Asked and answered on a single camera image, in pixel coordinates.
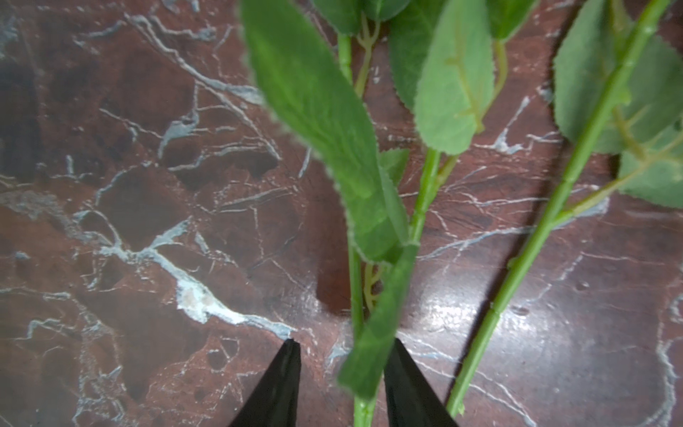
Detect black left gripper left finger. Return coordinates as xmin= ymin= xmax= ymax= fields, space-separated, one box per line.
xmin=229 ymin=339 xmax=302 ymax=427

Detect pink rose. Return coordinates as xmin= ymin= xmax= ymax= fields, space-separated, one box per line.
xmin=446 ymin=1 xmax=682 ymax=416
xmin=239 ymin=1 xmax=535 ymax=426

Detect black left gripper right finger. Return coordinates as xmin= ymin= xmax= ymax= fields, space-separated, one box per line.
xmin=384 ymin=338 xmax=457 ymax=427

